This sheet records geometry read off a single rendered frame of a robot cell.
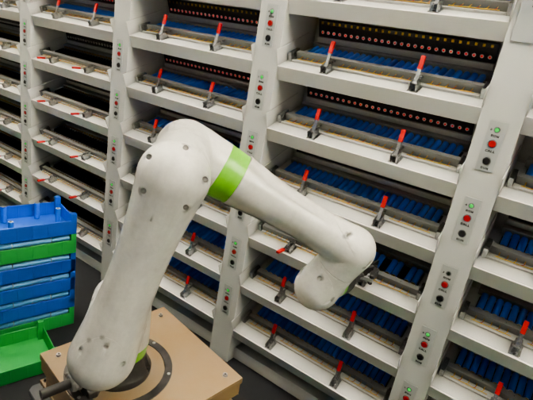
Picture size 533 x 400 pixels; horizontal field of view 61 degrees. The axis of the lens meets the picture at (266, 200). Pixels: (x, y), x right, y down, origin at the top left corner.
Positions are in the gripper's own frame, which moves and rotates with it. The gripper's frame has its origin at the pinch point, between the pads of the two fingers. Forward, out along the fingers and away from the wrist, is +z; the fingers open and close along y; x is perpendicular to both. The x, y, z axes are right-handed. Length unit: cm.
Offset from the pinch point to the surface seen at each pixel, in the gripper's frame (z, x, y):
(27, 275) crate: -42, -42, -105
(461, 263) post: -4.7, 11.3, 24.8
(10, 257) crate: -48, -34, -106
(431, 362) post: -0.1, -19.3, 26.0
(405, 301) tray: 0.3, -6.2, 13.9
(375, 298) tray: -1.3, -8.4, 5.8
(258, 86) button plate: -10, 43, -48
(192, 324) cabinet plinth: 10, -57, -66
